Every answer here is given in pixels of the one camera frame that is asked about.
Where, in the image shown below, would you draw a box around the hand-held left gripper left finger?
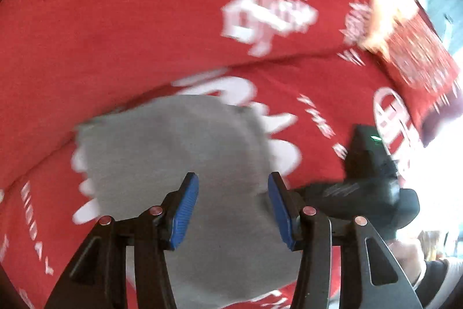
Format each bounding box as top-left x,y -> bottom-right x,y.
43,172 -> 200,309

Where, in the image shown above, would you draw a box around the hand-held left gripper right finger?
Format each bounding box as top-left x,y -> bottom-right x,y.
267,171 -> 424,309

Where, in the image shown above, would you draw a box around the grey garment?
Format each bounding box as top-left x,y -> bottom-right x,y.
74,94 -> 305,309

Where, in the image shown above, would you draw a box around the person's right hand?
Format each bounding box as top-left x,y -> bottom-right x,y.
389,237 -> 427,292

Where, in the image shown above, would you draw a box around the red patterned cushion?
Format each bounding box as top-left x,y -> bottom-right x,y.
361,0 -> 462,93

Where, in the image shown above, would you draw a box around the red printed blanket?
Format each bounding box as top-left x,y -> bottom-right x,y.
0,0 -> 435,309

